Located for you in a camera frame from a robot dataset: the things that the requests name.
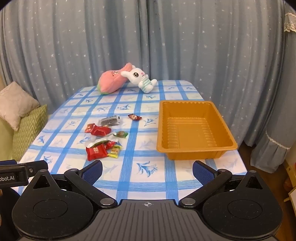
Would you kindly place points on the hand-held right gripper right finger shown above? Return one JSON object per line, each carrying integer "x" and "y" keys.
{"x": 203, "y": 172}

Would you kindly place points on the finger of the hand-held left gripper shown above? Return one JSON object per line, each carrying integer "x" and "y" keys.
{"x": 38, "y": 168}
{"x": 7, "y": 162}

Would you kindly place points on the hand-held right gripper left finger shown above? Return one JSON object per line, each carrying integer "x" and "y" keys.
{"x": 92, "y": 172}

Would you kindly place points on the large red snack packet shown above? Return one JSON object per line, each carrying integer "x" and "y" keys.
{"x": 96, "y": 153}

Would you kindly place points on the yellow candy packet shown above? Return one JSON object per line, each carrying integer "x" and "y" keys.
{"x": 114, "y": 152}

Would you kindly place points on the silver white snack wrapper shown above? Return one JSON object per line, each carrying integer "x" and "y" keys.
{"x": 101, "y": 141}

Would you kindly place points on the medium red snack packet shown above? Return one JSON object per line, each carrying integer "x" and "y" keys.
{"x": 101, "y": 131}

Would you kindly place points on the golden plastic tray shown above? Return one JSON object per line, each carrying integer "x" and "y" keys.
{"x": 192, "y": 129}

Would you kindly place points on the small red snack packet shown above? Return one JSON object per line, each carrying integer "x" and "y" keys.
{"x": 89, "y": 128}

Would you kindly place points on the green candy packet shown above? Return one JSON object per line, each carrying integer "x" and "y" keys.
{"x": 121, "y": 134}

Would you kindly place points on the dark clear snack packet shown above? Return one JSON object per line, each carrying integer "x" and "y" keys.
{"x": 109, "y": 121}

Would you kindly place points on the small dark red candy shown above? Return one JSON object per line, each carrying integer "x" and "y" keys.
{"x": 134, "y": 117}

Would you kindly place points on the light green sofa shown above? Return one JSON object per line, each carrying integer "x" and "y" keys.
{"x": 4, "y": 143}

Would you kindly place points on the person's dark clothing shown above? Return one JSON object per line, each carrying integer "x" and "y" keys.
{"x": 8, "y": 204}

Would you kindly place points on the green zigzag cushion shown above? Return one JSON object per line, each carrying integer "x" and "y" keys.
{"x": 29, "y": 132}

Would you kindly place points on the beige cushion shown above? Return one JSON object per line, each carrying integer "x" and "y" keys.
{"x": 16, "y": 104}

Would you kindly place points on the blue checked tablecloth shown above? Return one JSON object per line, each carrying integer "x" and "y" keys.
{"x": 148, "y": 148}

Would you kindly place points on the yellow cardboard box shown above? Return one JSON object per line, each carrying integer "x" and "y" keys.
{"x": 291, "y": 176}

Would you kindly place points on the white framed board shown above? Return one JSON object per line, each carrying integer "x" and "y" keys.
{"x": 291, "y": 195}

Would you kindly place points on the pink plush toy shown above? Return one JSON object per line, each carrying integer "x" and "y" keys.
{"x": 111, "y": 81}

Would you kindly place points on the white rabbit plush toy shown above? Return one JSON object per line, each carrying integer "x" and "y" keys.
{"x": 136, "y": 75}

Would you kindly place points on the grey lace-trimmed cover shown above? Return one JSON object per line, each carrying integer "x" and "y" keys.
{"x": 286, "y": 92}

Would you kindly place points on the grey-blue starry curtain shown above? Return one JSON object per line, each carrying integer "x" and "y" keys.
{"x": 161, "y": 46}

